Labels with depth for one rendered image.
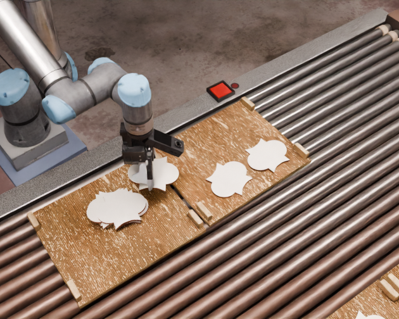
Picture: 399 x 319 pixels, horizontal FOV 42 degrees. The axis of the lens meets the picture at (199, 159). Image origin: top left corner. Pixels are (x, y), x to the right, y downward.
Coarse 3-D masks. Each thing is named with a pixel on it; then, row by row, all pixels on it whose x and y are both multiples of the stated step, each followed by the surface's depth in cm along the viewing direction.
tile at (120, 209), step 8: (120, 192) 157; (128, 192) 157; (104, 200) 155; (112, 200) 155; (120, 200) 155; (128, 200) 155; (136, 200) 155; (144, 200) 155; (104, 208) 153; (112, 208) 153; (120, 208) 153; (128, 208) 153; (136, 208) 153; (144, 208) 154; (104, 216) 151; (112, 216) 151; (120, 216) 151; (128, 216) 151; (136, 216) 151; (120, 224) 150
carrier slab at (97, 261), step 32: (96, 192) 161; (160, 192) 160; (64, 224) 154; (96, 224) 154; (160, 224) 153; (192, 224) 153; (64, 256) 147; (96, 256) 147; (128, 256) 147; (160, 256) 147; (96, 288) 141
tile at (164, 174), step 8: (160, 160) 154; (136, 168) 152; (160, 168) 152; (168, 168) 152; (176, 168) 152; (128, 176) 150; (160, 176) 150; (168, 176) 151; (176, 176) 151; (144, 184) 148; (160, 184) 149; (168, 184) 149
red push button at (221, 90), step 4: (220, 84) 192; (212, 88) 191; (216, 88) 191; (220, 88) 191; (224, 88) 190; (228, 88) 190; (216, 92) 189; (220, 92) 189; (224, 92) 189; (228, 92) 189; (220, 96) 188
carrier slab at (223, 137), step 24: (216, 120) 179; (240, 120) 179; (264, 120) 179; (192, 144) 173; (216, 144) 172; (240, 144) 172; (288, 144) 172; (192, 168) 166; (288, 168) 166; (192, 192) 160; (216, 216) 155
